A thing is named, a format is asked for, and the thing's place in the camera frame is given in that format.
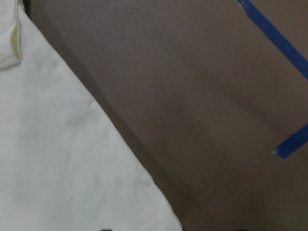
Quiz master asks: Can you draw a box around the cream long-sleeve printed shirt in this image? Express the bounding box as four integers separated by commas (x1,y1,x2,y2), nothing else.
0,0,182,231

